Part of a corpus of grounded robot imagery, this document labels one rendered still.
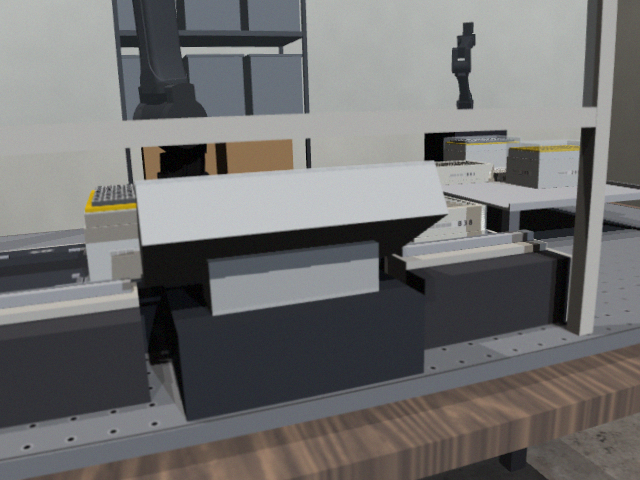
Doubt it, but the white trough reservoir with red liquid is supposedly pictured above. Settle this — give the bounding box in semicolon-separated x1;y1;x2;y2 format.
435;160;495;185

